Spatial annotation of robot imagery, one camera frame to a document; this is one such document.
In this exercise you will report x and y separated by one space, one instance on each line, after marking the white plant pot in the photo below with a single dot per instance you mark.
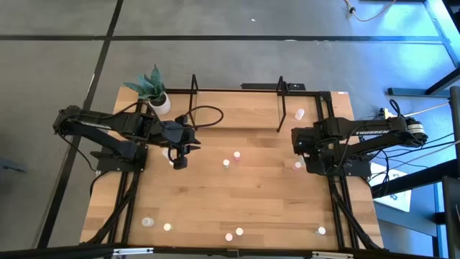
161 107

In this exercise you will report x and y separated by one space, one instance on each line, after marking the black front frame rail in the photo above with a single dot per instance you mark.
72 252

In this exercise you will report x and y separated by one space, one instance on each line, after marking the silver metal bracket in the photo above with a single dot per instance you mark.
133 251
332 255

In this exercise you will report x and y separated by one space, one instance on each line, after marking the green snake plant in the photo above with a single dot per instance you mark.
152 84

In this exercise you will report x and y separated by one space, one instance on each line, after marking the pink medicine bottle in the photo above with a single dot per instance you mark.
236 155
297 165
229 237

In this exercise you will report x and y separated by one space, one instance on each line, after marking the black diagonal desk leg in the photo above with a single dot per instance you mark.
442 82

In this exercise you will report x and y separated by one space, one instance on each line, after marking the black metal desk bar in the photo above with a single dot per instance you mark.
413 180

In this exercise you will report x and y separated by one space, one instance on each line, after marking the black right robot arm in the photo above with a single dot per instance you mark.
338 126

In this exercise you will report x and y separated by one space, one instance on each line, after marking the black aluminium table frame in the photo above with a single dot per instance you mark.
325 104

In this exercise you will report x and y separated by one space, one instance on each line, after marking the green medicine bottle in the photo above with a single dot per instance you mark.
302 159
321 230
226 163

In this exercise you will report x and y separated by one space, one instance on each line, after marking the white medicine bottle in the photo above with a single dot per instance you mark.
165 153
147 222
299 114

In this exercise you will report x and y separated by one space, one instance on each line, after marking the yellow power plug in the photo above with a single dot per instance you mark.
384 113

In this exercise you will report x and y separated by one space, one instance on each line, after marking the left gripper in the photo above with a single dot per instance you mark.
178 133

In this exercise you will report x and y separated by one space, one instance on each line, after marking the black bar device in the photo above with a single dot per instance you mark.
258 86

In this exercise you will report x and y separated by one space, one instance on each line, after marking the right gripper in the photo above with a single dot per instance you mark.
303 140

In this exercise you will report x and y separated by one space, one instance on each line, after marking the white printed sheet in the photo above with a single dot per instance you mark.
399 194

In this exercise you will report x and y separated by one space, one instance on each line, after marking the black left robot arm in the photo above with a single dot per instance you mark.
136 126

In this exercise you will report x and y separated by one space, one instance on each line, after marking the wooden shelf black frame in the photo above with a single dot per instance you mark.
237 111

